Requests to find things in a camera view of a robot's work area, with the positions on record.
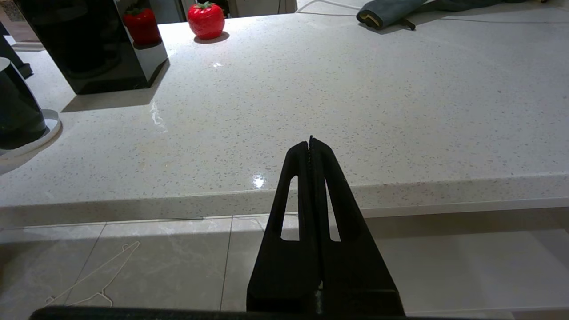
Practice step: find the brown QR code sign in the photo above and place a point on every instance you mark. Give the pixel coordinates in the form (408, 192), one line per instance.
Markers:
(29, 47)

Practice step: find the black tissue box white lid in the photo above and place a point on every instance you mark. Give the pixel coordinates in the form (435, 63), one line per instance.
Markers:
(89, 49)

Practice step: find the grey folded cloth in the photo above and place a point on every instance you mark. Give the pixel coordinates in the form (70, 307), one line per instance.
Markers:
(391, 11)

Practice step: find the red tomato shaped ornament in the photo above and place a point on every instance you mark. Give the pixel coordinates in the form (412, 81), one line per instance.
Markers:
(206, 21)

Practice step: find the dark mug white inside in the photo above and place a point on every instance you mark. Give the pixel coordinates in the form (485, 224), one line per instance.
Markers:
(18, 111)

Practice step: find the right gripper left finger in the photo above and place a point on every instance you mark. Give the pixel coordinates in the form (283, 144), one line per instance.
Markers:
(275, 275)

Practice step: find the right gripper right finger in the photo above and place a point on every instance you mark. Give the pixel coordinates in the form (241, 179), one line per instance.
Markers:
(355, 275)

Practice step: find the white round coaster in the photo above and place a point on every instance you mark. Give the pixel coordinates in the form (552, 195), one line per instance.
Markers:
(51, 129)

